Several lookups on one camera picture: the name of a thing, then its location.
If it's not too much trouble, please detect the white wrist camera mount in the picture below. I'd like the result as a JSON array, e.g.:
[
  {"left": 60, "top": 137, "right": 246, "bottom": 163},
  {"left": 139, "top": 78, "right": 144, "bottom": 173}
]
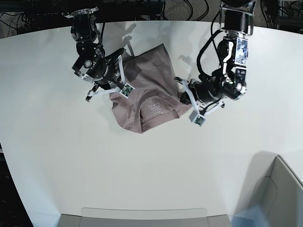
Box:
[
  {"left": 175, "top": 77, "right": 225, "bottom": 127},
  {"left": 85, "top": 55, "right": 135, "bottom": 102}
]

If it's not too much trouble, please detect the grey bin right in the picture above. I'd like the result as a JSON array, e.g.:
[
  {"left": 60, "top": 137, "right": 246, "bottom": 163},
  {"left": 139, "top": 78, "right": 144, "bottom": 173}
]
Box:
[{"left": 248, "top": 156, "right": 303, "bottom": 227}]

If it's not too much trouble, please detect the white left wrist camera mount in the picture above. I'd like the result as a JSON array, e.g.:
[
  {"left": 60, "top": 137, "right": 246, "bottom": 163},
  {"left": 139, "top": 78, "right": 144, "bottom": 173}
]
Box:
[{"left": 175, "top": 77, "right": 225, "bottom": 127}]

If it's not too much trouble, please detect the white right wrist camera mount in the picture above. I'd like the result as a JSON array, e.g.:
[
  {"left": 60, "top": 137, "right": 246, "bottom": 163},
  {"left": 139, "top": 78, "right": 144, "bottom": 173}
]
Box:
[{"left": 85, "top": 55, "right": 135, "bottom": 102}]

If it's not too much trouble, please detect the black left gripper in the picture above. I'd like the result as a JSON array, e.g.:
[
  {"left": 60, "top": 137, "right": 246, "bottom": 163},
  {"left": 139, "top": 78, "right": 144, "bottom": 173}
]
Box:
[{"left": 179, "top": 78, "right": 224, "bottom": 105}]

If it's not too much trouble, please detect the blue translucent object corner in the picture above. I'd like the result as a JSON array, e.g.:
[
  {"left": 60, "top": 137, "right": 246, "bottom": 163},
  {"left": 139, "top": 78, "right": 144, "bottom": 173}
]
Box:
[{"left": 231, "top": 205, "right": 270, "bottom": 227}]

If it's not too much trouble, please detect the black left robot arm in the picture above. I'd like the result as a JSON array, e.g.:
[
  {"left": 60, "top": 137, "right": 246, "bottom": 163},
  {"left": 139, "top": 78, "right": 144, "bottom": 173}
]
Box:
[{"left": 188, "top": 0, "right": 256, "bottom": 104}]

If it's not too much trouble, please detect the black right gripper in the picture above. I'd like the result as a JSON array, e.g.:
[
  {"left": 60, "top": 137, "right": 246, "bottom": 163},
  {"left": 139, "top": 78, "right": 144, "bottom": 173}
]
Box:
[{"left": 93, "top": 48, "right": 125, "bottom": 87}]

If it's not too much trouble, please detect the pink T-shirt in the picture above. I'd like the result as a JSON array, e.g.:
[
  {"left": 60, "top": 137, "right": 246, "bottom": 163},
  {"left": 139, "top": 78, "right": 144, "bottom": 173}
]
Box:
[{"left": 109, "top": 44, "right": 192, "bottom": 134}]

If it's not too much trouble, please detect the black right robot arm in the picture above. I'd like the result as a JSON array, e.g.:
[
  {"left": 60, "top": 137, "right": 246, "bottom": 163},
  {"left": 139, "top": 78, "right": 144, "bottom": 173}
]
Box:
[{"left": 66, "top": 7, "right": 125, "bottom": 90}]

